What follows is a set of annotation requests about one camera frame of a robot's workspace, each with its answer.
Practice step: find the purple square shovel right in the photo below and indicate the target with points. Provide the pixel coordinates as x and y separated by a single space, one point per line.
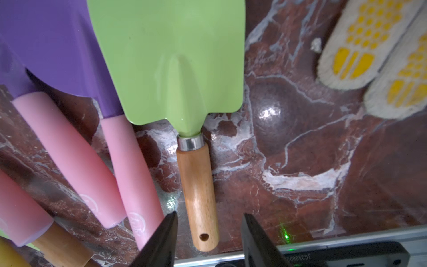
78 162

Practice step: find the purple pointed shovel pink handle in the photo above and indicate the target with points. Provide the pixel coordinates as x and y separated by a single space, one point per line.
22 219

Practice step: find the yellow dotted work glove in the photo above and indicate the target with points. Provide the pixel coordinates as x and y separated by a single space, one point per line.
381 45

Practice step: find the green shovel wooden handle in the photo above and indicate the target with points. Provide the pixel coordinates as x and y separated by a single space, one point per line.
62 249
178 61

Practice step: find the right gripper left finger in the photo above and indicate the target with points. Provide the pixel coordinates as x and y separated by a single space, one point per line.
160 249

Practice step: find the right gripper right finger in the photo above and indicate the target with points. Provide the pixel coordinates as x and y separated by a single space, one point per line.
259 250

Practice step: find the aluminium front rail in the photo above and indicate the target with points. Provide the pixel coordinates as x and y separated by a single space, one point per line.
413 239

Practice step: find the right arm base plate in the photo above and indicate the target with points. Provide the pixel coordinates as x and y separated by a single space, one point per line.
384 254

